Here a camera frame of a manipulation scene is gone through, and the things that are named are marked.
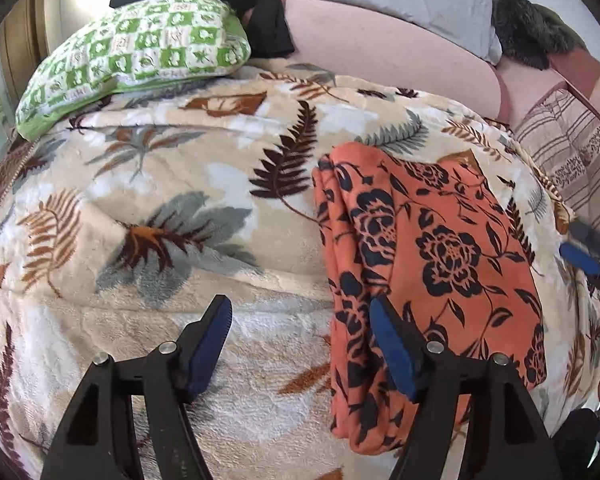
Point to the leaf print fleece blanket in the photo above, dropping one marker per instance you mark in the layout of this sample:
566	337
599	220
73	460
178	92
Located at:
155	200

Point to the striped pillow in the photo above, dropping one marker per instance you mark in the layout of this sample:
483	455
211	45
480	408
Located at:
575	160

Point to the black garment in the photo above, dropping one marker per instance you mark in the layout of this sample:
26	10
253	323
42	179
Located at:
265	20

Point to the orange floral garment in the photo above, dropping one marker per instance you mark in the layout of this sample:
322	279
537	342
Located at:
445	250

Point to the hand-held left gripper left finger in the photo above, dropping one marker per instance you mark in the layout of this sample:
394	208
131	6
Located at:
209	342

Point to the green white patterned pillow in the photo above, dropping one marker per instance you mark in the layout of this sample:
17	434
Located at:
140	45

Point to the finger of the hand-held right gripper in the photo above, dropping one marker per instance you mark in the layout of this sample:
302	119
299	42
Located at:
590	235
580	258

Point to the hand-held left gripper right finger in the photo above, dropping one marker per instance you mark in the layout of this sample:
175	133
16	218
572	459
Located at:
395	352

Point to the dark furry garment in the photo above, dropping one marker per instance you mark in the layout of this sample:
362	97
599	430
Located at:
525	30

